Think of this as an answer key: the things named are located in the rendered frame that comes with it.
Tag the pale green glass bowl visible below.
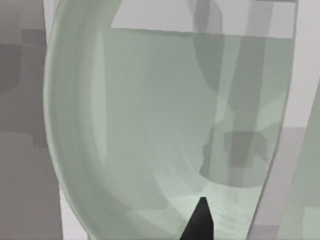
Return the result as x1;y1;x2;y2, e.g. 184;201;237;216
42;0;299;240

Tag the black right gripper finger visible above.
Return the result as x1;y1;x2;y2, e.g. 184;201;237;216
179;196;215;240

